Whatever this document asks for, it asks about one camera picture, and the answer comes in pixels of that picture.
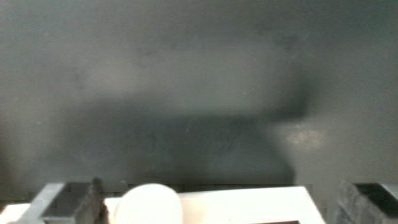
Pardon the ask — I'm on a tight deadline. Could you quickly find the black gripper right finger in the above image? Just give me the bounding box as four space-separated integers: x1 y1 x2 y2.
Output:
336 182 398 224

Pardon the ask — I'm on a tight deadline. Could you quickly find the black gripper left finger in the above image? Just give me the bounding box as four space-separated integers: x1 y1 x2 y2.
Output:
0 178 109 224

